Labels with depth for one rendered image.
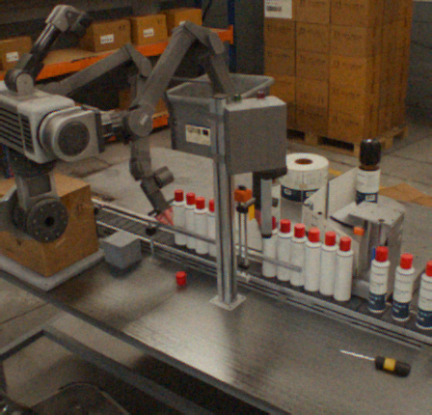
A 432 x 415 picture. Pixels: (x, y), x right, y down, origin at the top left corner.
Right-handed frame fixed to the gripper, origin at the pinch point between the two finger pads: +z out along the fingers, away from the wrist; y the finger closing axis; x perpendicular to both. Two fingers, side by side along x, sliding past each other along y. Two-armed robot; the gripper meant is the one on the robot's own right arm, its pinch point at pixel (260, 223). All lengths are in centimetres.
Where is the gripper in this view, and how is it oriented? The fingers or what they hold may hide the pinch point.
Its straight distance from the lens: 205.5
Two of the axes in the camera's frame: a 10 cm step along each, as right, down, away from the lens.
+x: -6.2, 3.5, -7.0
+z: 0.3, 9.1, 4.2
